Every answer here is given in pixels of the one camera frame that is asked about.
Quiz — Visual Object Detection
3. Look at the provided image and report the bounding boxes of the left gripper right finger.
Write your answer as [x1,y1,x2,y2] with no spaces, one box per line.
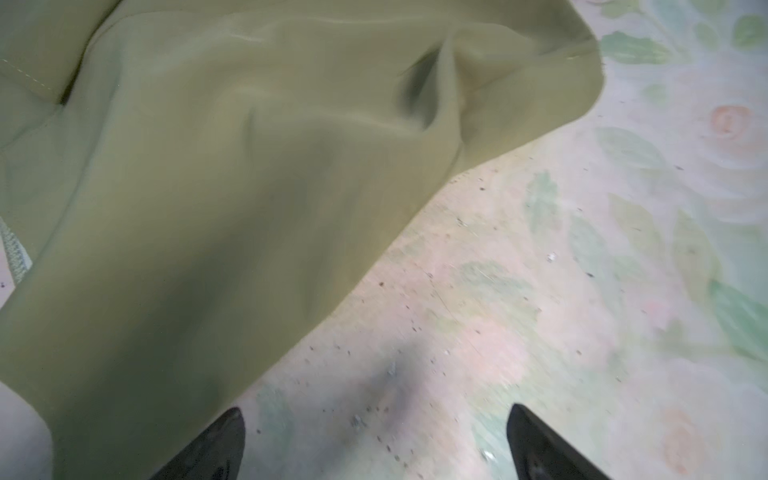
[506,403,609,480]

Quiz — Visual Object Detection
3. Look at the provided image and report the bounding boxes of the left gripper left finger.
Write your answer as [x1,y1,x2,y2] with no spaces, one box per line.
[151,407,246,480]

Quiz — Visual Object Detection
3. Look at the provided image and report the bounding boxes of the olive green skirt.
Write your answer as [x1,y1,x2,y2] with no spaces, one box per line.
[1,1,604,479]

